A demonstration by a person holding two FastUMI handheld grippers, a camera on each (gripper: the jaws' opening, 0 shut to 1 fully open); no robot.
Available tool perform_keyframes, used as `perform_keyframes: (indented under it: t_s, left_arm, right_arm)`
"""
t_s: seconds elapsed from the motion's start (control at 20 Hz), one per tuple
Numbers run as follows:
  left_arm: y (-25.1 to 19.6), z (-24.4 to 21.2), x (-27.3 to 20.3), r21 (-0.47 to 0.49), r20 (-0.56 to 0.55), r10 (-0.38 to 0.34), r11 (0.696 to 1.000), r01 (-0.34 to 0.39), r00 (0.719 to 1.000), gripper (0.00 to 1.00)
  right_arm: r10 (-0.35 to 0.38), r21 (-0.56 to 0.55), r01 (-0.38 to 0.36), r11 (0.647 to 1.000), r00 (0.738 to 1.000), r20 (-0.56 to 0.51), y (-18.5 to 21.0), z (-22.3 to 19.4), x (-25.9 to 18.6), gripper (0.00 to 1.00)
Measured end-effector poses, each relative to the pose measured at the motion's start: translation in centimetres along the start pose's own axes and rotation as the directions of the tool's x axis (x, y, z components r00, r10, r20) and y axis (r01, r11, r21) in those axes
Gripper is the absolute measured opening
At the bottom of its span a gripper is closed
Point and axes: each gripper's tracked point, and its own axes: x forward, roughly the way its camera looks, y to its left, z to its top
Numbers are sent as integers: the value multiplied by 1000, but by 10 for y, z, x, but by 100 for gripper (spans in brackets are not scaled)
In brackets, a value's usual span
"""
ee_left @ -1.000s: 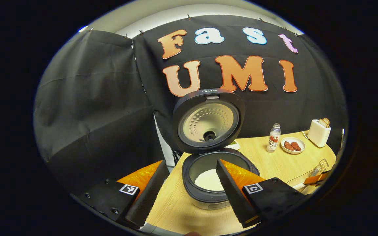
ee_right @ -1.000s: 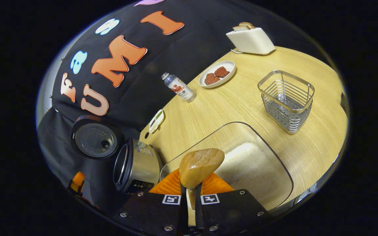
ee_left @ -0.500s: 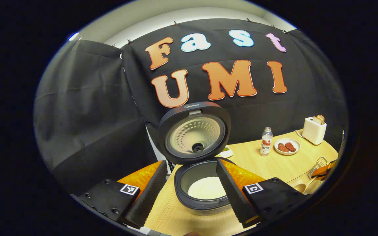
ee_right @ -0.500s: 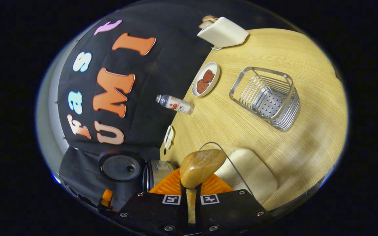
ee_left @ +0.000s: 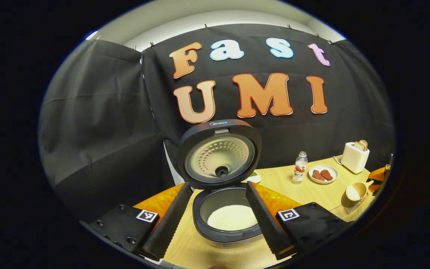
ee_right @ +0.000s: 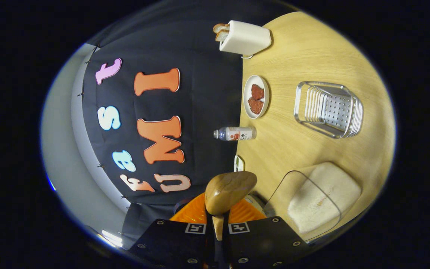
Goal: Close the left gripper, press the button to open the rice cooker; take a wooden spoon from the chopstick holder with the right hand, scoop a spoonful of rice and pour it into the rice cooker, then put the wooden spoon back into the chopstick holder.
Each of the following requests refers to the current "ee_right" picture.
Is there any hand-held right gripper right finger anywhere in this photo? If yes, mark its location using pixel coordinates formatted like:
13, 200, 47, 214
222, 200, 311, 269

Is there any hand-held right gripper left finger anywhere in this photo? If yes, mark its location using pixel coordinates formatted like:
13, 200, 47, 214
129, 192, 215, 268

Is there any clear plastic rice container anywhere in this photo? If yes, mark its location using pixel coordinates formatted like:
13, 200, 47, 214
262, 161, 363, 242

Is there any wooden spoon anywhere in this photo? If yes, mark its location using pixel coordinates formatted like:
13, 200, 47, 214
205, 171, 258, 241

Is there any metal chopstick holder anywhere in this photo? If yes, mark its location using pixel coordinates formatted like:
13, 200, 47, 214
294, 81, 364, 139

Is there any ceiling light panel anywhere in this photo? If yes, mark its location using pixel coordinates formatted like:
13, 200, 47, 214
101, 230, 124, 247

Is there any small clear plastic bottle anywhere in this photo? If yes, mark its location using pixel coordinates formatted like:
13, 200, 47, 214
214, 126, 257, 141

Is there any red meat piece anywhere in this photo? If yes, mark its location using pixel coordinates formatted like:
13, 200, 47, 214
251, 84, 265, 101
248, 97, 264, 115

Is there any black backdrop cloth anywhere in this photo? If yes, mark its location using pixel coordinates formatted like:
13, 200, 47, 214
82, 15, 244, 243

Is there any white round plate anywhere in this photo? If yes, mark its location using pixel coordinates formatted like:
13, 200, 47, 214
243, 75, 270, 119

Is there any white toaster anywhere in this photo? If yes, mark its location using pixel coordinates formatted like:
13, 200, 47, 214
219, 20, 272, 56

